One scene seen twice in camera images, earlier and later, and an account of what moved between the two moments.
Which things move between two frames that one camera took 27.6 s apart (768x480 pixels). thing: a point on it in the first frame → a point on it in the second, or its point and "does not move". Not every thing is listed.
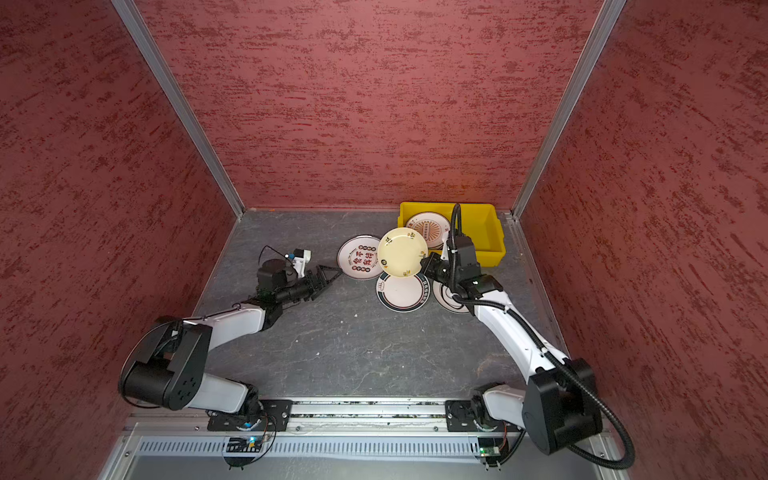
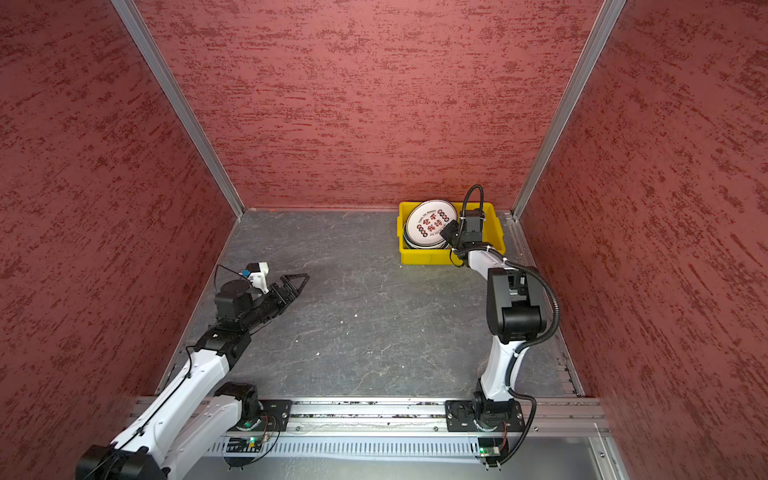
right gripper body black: [454, 274] → [453, 234]
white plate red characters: [357, 256] → [427, 220]
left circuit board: [241, 452] does not move
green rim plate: [402, 294] → [440, 245]
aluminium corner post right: [611, 12] does not move
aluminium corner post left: [136, 23] does not move
